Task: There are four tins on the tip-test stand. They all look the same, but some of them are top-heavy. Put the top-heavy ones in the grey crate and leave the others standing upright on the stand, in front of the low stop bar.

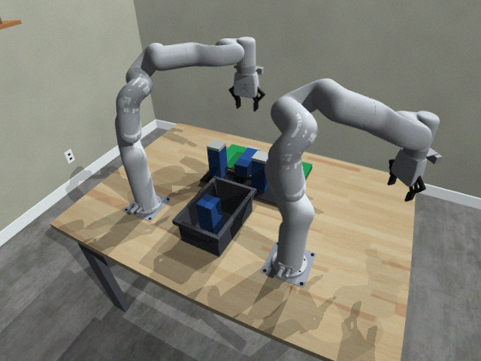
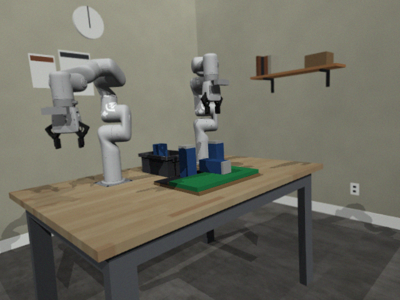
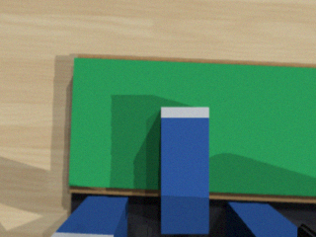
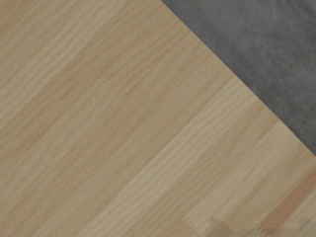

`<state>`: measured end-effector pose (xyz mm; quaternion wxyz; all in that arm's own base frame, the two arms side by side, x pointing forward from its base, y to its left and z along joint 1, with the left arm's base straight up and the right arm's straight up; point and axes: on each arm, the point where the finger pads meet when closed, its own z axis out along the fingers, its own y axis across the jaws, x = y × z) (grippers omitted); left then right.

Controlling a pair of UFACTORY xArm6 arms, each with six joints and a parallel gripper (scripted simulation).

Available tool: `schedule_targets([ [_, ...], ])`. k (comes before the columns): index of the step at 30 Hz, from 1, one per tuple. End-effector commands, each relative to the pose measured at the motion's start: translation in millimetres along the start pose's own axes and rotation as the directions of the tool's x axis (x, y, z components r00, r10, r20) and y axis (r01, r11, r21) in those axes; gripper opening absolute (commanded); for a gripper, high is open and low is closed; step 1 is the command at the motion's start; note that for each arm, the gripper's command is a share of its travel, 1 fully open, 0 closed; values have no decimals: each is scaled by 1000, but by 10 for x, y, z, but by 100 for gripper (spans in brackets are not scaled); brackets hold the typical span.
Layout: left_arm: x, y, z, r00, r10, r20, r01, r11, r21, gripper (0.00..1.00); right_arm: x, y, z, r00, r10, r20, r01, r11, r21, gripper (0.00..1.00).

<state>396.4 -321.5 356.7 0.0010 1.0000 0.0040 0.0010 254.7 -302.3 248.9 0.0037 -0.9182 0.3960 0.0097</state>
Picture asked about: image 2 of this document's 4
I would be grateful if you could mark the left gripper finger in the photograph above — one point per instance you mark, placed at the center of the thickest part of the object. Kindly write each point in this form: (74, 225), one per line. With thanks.
(206, 104)
(217, 107)

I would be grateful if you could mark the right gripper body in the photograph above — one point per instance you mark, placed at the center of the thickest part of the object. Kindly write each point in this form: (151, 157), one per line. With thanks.
(66, 123)

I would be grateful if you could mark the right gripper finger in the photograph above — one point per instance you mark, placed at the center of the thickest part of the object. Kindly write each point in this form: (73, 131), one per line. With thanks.
(55, 137)
(82, 134)

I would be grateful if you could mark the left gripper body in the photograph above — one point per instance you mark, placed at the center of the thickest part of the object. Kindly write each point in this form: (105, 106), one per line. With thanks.
(212, 91)

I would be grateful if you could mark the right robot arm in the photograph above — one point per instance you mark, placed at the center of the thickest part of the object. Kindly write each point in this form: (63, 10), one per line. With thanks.
(66, 82)

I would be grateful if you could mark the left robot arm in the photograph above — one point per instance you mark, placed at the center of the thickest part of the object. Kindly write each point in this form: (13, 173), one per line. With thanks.
(207, 68)

